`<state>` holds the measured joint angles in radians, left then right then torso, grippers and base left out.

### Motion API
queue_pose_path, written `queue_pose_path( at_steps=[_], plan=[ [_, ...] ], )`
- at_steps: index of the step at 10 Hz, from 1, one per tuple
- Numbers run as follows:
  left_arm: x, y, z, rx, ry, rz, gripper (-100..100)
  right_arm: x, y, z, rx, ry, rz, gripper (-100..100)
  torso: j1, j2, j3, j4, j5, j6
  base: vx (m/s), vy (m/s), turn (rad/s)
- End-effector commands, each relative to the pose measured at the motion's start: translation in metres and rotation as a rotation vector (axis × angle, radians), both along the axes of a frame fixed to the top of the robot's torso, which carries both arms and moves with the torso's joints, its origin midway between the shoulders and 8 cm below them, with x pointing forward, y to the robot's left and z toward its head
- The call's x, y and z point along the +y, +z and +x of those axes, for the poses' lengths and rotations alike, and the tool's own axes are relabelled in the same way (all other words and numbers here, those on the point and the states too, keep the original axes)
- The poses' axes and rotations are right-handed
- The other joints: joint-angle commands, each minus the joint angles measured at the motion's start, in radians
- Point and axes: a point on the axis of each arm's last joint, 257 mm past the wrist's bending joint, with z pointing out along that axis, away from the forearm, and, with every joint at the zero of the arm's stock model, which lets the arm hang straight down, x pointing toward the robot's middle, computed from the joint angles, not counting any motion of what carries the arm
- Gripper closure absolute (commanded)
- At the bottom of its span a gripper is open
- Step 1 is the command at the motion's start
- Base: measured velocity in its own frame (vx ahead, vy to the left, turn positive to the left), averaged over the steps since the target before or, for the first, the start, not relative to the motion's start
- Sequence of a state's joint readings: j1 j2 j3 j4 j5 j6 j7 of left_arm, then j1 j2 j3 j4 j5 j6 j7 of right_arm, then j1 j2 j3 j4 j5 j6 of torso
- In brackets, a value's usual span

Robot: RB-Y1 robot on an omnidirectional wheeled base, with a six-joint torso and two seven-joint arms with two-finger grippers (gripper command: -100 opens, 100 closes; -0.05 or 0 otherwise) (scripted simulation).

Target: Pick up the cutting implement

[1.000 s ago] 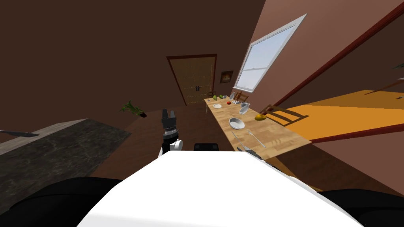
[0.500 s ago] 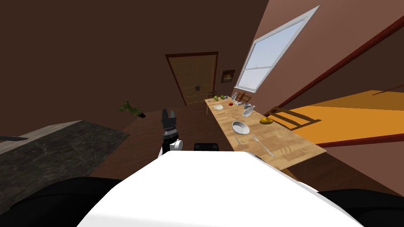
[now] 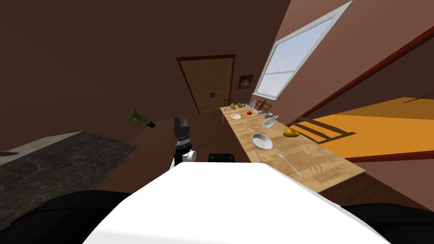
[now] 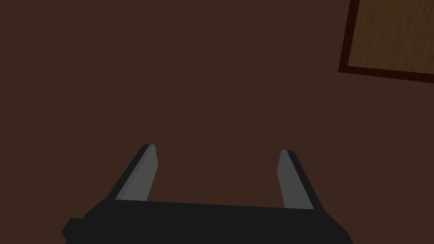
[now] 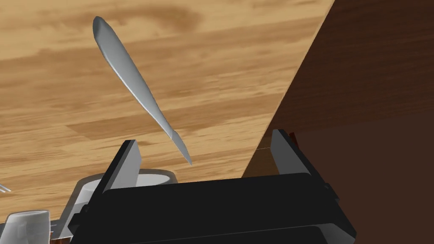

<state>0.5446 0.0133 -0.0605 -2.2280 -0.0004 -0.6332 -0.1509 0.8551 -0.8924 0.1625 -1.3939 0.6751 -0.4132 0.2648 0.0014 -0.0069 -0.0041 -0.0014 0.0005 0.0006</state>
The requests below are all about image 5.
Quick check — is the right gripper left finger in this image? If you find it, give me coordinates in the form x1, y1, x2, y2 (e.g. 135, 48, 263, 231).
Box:
89, 139, 142, 205

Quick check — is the grey knife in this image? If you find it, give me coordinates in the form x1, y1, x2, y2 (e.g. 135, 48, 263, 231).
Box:
92, 16, 193, 166

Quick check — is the white cup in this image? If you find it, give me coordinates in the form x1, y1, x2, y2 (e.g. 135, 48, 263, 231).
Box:
0, 210, 51, 244

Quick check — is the white mug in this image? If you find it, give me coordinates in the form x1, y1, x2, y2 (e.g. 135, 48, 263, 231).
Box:
59, 168, 178, 240

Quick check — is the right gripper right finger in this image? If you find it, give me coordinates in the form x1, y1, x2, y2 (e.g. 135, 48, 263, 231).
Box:
270, 129, 322, 178

